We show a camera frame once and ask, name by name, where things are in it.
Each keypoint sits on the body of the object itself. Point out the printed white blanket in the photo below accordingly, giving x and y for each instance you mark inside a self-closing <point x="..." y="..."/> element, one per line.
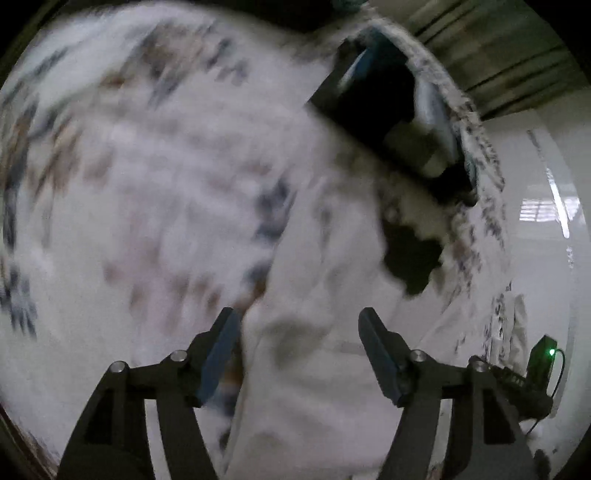
<point x="138" y="161"/>

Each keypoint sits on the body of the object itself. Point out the dark cloth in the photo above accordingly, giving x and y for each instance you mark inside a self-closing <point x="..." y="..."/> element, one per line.
<point x="411" y="258"/>

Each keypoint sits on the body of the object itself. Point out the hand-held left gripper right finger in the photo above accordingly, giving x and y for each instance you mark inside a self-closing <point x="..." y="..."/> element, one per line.
<point x="381" y="355"/>

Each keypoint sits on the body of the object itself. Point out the white small garment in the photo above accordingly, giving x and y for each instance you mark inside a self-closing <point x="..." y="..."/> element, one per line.
<point x="318" y="332"/>

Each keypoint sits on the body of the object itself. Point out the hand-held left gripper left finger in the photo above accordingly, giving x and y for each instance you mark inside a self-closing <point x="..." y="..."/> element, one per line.
<point x="218" y="355"/>

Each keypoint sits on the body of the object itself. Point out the black adapter with green light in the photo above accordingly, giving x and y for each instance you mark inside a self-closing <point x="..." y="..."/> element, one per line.
<point x="542" y="364"/>

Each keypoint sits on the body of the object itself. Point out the black power strip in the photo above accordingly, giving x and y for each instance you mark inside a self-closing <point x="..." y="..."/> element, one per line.
<point x="521" y="392"/>

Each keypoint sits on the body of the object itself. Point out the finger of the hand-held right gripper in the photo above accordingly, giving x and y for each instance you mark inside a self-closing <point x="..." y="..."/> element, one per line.
<point x="362" y="60"/>

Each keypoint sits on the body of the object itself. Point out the grey-green curtain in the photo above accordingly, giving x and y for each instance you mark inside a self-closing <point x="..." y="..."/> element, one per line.
<point x="498" y="50"/>

